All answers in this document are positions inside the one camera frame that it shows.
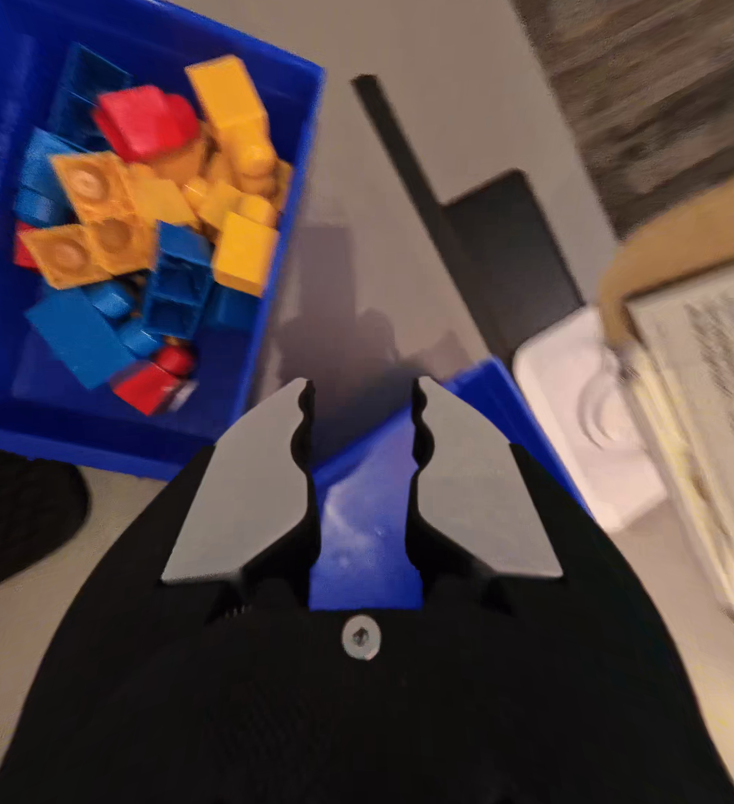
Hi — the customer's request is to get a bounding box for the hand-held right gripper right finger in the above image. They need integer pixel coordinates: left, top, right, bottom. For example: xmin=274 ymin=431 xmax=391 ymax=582
xmin=407 ymin=377 xmax=564 ymax=579

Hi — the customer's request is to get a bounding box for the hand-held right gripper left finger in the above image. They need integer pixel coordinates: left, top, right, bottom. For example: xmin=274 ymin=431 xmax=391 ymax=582
xmin=161 ymin=379 xmax=320 ymax=585

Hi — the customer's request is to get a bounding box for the plain blue object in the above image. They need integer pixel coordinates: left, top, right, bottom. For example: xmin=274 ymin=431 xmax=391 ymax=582
xmin=309 ymin=357 xmax=594 ymax=611

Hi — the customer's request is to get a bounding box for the heap of toy blocks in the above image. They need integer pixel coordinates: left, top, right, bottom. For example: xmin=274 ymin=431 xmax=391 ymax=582
xmin=14 ymin=43 xmax=294 ymax=417

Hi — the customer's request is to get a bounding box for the white stand base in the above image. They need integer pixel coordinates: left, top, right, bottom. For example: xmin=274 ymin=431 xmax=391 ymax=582
xmin=513 ymin=308 xmax=668 ymax=531

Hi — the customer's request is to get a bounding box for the black mat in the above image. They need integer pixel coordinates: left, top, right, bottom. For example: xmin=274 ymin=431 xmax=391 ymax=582
xmin=442 ymin=170 xmax=584 ymax=365

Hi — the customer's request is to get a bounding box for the instruction sheet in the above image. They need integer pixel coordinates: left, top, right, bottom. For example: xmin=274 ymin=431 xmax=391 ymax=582
xmin=624 ymin=258 xmax=734 ymax=629

